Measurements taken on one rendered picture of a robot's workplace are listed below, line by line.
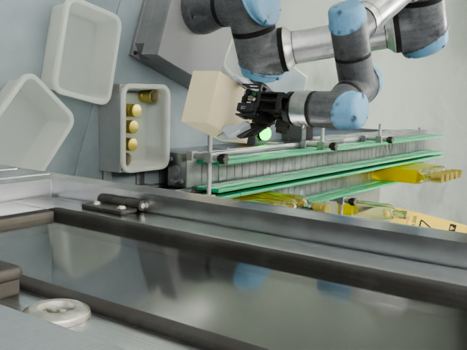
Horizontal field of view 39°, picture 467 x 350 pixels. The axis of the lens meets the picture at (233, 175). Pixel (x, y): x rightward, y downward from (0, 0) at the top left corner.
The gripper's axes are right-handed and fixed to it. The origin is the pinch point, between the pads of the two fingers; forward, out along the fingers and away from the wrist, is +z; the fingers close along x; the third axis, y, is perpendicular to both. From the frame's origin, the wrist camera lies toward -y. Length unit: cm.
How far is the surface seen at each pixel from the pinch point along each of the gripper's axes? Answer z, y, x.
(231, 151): 22.6, -34.7, 2.5
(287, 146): 23, -64, -8
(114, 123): 29.3, 5.5, 6.9
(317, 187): 23, -90, 0
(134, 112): 28.8, 0.3, 2.4
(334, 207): 23, -105, 5
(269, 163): 23, -56, 1
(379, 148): 24, -134, -26
